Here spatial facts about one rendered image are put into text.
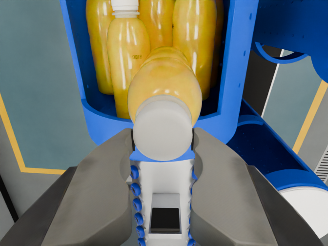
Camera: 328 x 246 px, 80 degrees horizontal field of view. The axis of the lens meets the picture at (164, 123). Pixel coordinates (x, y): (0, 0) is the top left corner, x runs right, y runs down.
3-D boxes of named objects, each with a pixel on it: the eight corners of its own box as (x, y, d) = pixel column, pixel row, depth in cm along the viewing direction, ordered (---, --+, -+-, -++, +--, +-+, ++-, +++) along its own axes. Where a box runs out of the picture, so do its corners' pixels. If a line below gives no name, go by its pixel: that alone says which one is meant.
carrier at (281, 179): (253, 104, 138) (222, 81, 131) (359, 212, 60) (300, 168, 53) (224, 133, 149) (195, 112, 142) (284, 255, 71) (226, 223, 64)
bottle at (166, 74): (196, 54, 29) (232, 96, 13) (179, 96, 32) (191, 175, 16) (151, 37, 28) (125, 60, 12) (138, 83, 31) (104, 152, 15)
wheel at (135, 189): (136, 199, 66) (141, 196, 67) (135, 190, 64) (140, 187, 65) (130, 191, 69) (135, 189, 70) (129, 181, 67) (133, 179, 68)
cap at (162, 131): (199, 109, 13) (203, 121, 12) (179, 153, 15) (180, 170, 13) (144, 92, 13) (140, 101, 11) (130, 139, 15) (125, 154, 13)
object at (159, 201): (152, 197, 74) (148, 238, 60) (152, 190, 72) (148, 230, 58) (179, 198, 73) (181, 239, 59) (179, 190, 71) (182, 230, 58)
